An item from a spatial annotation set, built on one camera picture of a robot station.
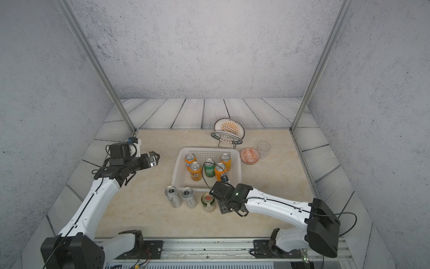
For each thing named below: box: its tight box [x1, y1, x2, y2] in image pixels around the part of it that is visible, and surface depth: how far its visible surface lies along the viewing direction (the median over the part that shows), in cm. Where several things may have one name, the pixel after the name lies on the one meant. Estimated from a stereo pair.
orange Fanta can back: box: [184, 152, 197, 172], surface depth 93 cm
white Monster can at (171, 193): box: [164, 184, 183, 208], surface depth 79 cm
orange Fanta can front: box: [215, 166, 227, 182], surface depth 89 cm
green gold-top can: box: [201, 192, 217, 213], surface depth 79 cm
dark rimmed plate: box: [210, 130, 244, 145], surface depth 106 cm
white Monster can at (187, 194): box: [181, 187, 198, 210], surface depth 77 cm
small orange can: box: [190, 161, 203, 182], surface depth 91 cm
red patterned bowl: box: [239, 147, 260, 166], surface depth 106 cm
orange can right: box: [220, 152, 232, 173], surface depth 93 cm
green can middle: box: [204, 158, 216, 178], surface depth 92 cm
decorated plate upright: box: [213, 117, 245, 140], surface depth 104 cm
